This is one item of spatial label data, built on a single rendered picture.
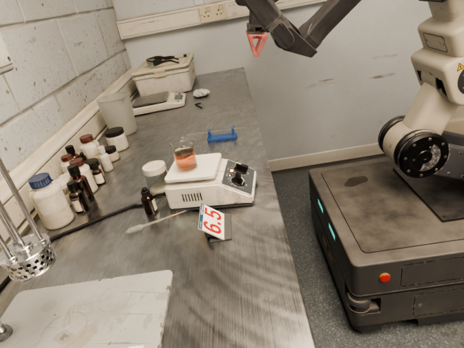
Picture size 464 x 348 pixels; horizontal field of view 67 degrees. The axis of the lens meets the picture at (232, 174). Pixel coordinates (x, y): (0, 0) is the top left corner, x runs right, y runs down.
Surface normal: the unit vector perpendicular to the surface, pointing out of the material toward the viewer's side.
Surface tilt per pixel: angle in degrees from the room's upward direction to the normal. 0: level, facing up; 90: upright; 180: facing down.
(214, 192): 90
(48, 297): 0
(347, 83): 90
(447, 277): 90
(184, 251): 0
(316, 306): 0
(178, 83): 94
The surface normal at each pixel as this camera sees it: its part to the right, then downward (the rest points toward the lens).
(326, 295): -0.17, -0.87
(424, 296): 0.02, 0.47
